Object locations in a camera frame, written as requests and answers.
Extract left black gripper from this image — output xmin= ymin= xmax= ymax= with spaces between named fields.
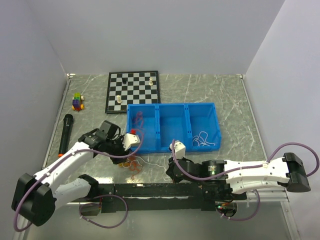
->
xmin=105 ymin=134 xmax=132 ymax=164

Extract red cable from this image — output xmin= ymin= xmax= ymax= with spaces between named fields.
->
xmin=132 ymin=110 xmax=147 ymax=136

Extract orange cable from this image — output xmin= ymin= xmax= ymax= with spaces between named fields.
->
xmin=124 ymin=157 xmax=144 ymax=181

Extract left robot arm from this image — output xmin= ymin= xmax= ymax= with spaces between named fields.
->
xmin=11 ymin=120 xmax=141 ymax=232

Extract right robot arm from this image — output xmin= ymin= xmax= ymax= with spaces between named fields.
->
xmin=166 ymin=152 xmax=311 ymax=200

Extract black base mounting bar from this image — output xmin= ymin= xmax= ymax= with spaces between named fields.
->
xmin=68 ymin=181 xmax=248 ymax=214

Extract white chess pawn near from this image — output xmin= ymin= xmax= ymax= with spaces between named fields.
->
xmin=116 ymin=95 xmax=122 ymax=104

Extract black microphone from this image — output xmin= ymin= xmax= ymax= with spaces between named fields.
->
xmin=58 ymin=114 xmax=74 ymax=158

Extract colourful toy block car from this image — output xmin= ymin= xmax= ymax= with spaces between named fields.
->
xmin=72 ymin=92 xmax=85 ymax=112

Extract blue plastic three-compartment bin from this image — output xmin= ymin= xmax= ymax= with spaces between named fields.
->
xmin=126 ymin=102 xmax=222 ymax=154

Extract black and white chessboard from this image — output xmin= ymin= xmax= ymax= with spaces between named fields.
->
xmin=104 ymin=70 xmax=161 ymax=114

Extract white chess piece far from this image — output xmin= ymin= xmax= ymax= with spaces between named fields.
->
xmin=149 ymin=77 xmax=154 ymax=86

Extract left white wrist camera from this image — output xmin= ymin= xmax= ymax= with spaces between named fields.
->
xmin=122 ymin=129 xmax=141 ymax=151

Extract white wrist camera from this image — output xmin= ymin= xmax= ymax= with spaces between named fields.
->
xmin=169 ymin=140 xmax=186 ymax=160
xmin=122 ymin=129 xmax=141 ymax=151

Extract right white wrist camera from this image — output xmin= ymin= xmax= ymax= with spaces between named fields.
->
xmin=169 ymin=140 xmax=186 ymax=160

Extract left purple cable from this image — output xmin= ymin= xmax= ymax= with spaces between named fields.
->
xmin=13 ymin=129 xmax=146 ymax=232

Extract purple cable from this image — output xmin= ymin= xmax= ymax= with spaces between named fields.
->
xmin=13 ymin=129 xmax=146 ymax=232
xmin=170 ymin=139 xmax=320 ymax=222

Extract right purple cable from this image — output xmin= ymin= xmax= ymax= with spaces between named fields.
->
xmin=170 ymin=139 xmax=320 ymax=222

